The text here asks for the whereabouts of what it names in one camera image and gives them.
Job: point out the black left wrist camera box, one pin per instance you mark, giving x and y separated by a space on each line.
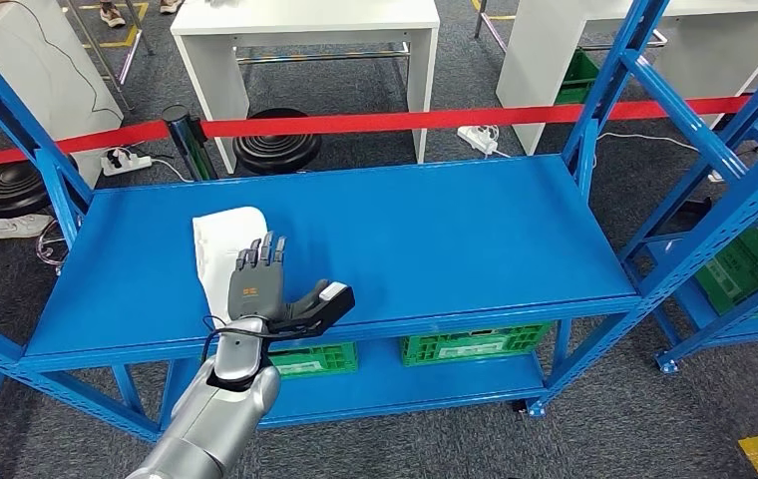
329 311

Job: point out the white power strip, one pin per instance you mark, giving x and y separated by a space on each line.
124 164
478 140

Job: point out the white table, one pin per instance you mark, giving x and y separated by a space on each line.
537 73
306 16
42 79

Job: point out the green folded plastic crate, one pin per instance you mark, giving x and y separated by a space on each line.
319 360
736 278
471 347

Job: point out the black barrier post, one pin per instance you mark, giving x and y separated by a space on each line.
187 142

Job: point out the white plastic part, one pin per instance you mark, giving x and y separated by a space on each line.
217 251

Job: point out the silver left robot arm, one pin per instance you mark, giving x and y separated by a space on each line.
220 423

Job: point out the red barrier belt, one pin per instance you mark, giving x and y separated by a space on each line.
385 121
108 135

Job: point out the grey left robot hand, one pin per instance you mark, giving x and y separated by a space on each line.
257 291

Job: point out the black round stool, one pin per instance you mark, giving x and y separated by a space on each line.
9 188
276 149

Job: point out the grey metal leg frame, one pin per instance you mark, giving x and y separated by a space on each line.
101 56
492 33

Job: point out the person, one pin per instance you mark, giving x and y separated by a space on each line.
111 13
15 227

